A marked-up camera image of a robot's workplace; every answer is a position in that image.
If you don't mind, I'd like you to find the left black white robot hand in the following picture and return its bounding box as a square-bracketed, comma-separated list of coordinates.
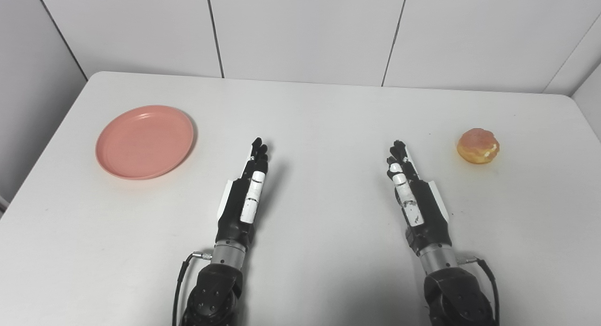
[216, 138, 269, 249]

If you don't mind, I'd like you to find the cream puff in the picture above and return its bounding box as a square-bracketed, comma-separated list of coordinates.
[456, 128, 500, 165]

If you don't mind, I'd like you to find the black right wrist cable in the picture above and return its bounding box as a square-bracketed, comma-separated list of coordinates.
[456, 254, 501, 326]

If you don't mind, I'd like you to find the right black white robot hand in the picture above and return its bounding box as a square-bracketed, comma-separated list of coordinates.
[386, 140, 453, 257]

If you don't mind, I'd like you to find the pink round plate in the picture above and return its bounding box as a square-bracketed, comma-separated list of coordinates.
[95, 105, 194, 180]

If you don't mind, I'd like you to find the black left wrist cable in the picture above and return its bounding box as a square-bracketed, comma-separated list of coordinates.
[172, 252, 213, 326]

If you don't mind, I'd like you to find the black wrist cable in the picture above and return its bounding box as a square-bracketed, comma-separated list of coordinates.
[456, 254, 501, 326]
[172, 252, 213, 326]

